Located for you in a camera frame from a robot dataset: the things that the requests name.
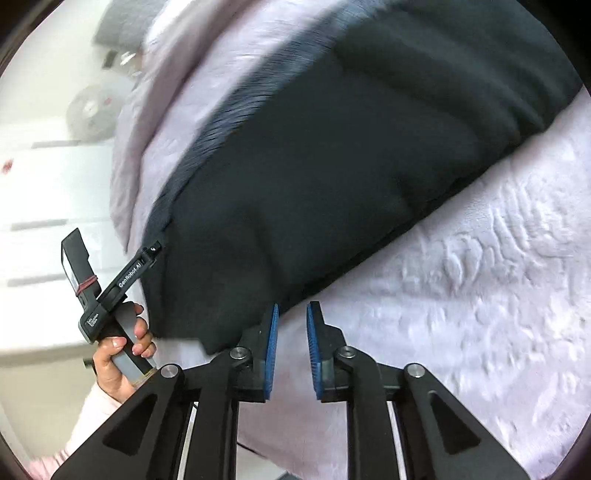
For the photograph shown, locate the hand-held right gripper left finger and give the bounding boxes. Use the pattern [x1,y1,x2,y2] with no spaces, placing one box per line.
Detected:
[51,303,280,480]

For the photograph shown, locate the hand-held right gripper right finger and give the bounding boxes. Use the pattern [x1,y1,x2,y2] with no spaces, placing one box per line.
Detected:
[306,301,532,480]

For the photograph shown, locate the black pants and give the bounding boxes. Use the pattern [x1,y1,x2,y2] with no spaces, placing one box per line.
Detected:
[141,0,583,356]

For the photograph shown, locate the person's left forearm pink sleeve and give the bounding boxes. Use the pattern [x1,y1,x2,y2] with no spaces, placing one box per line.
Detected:
[25,383,123,480]

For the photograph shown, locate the person's left hand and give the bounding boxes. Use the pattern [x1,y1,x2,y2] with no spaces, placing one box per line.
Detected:
[92,302,157,403]

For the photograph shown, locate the white drawer cabinet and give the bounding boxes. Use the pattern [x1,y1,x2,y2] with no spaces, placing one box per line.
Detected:
[0,138,132,367]

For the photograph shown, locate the lavender embossed blanket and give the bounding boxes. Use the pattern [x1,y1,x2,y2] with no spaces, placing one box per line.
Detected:
[108,0,591,480]

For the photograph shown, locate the grey round fan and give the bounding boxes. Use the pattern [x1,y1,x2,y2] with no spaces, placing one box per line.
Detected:
[67,85,131,141]

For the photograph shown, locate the grey cloth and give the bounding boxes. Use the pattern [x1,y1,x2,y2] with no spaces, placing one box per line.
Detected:
[92,0,155,47]

